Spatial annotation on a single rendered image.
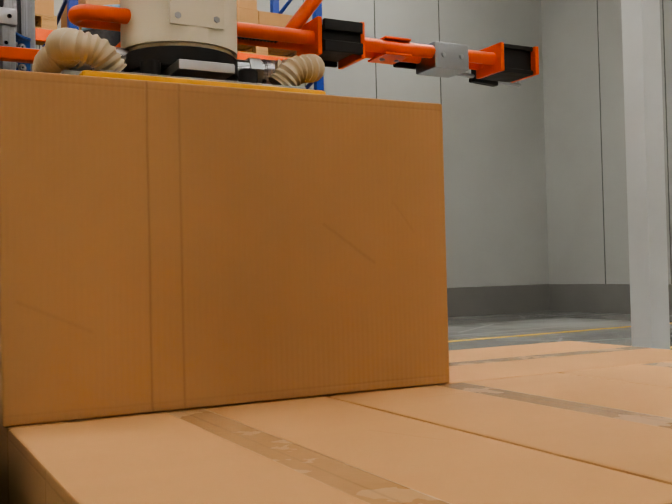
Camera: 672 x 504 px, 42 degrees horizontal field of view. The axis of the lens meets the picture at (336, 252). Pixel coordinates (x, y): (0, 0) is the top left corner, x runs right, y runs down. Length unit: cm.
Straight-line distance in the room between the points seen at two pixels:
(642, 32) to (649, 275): 110
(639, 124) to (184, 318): 338
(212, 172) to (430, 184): 32
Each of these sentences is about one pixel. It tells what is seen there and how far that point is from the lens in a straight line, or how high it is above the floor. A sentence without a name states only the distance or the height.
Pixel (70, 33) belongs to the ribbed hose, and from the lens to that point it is 120.
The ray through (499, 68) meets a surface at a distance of 157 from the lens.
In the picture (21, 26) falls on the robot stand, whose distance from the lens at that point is 204.
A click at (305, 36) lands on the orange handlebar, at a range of 140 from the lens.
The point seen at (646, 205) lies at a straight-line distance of 420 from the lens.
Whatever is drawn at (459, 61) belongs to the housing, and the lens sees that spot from 154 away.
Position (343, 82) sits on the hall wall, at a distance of 1172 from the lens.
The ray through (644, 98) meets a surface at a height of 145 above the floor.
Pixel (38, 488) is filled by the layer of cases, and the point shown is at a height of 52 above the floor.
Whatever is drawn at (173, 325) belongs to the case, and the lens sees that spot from 108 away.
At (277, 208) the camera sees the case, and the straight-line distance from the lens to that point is 113.
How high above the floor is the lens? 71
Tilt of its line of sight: 1 degrees up
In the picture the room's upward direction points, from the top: 1 degrees counter-clockwise
